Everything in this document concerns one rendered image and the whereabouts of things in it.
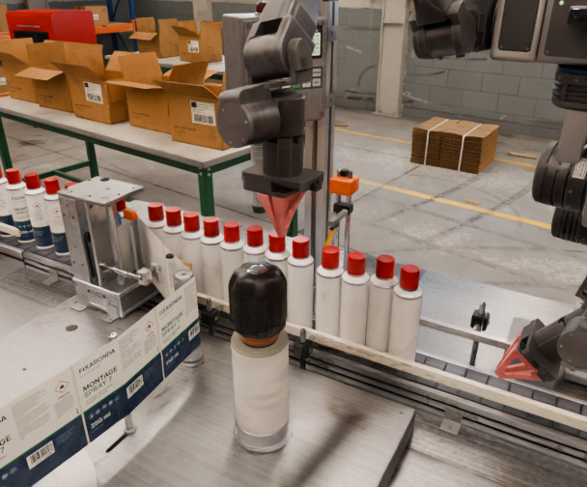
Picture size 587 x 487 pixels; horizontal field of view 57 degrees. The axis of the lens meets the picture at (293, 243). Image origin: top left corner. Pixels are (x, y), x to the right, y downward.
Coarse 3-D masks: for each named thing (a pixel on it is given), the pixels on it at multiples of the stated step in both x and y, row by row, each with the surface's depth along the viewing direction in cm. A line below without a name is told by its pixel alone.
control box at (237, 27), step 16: (224, 16) 97; (240, 16) 91; (256, 16) 92; (320, 16) 97; (224, 32) 98; (240, 32) 92; (224, 48) 100; (240, 48) 93; (240, 64) 94; (320, 64) 100; (240, 80) 95; (272, 80) 97; (320, 96) 102; (320, 112) 103
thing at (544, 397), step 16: (48, 256) 141; (336, 352) 105; (416, 352) 105; (384, 368) 101; (448, 368) 101; (464, 368) 101; (432, 384) 97; (496, 384) 97; (512, 384) 97; (480, 400) 94; (544, 400) 93; (560, 400) 93; (528, 416) 90; (576, 432) 87
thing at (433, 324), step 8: (424, 320) 101; (432, 320) 101; (432, 328) 101; (440, 328) 100; (448, 328) 99; (456, 328) 98; (464, 328) 98; (464, 336) 98; (472, 336) 97; (480, 336) 96; (488, 336) 96; (488, 344) 96; (496, 344) 95; (504, 344) 95; (576, 368) 90
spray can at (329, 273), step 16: (336, 256) 99; (320, 272) 101; (336, 272) 100; (320, 288) 102; (336, 288) 101; (320, 304) 103; (336, 304) 103; (320, 320) 105; (336, 320) 104; (336, 336) 106
